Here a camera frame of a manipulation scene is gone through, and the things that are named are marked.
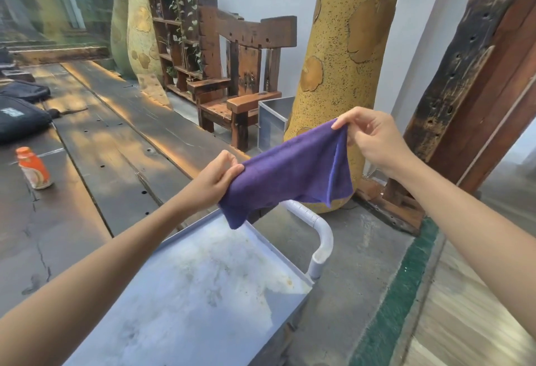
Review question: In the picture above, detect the dark wooden pillar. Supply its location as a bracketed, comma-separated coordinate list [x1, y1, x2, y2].
[356, 0, 536, 236]

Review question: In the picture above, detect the rustic wooden armchair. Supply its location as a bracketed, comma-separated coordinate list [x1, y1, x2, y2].
[187, 5, 298, 153]

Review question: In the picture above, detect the purple microfibre cloth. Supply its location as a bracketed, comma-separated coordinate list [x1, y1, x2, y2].
[218, 118, 355, 230]

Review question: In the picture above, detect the weathered wooden bench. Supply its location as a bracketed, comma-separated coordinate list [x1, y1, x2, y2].
[12, 45, 111, 65]

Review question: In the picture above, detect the silver metal open box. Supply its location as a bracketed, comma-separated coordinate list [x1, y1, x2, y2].
[257, 96, 296, 154]

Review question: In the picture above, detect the orange plastic bottle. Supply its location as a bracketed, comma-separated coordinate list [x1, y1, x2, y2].
[15, 146, 54, 191]

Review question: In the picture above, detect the person's right hand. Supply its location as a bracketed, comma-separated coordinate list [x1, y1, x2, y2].
[331, 106, 415, 180]

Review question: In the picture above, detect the small dark wooden block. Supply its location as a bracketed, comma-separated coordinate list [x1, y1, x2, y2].
[2, 69, 36, 83]

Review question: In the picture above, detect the slim yellow speckled vase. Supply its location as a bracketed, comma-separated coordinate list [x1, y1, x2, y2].
[126, 0, 173, 107]

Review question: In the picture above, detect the green speckled vase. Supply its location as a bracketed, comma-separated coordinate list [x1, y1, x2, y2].
[109, 0, 137, 79]

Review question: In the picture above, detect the wooden plant shelf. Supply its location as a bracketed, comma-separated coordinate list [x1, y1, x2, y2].
[146, 0, 218, 104]
[165, 0, 217, 82]

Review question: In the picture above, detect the person's left hand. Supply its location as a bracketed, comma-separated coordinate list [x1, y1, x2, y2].
[180, 150, 246, 218]

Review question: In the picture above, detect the person's left forearm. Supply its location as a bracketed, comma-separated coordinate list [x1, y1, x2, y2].
[0, 193, 202, 366]

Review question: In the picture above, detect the large yellow speckled vase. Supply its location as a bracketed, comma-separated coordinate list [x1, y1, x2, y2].
[284, 0, 408, 215]

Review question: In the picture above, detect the grey metal cart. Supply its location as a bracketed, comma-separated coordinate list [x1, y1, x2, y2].
[63, 199, 334, 366]

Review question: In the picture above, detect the small black bag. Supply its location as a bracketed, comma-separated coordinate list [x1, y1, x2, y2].
[0, 80, 52, 104]

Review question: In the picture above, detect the large black backpack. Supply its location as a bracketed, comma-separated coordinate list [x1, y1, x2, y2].
[0, 95, 61, 144]

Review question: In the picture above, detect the person's right forearm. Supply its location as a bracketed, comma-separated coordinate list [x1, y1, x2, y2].
[387, 156, 536, 339]

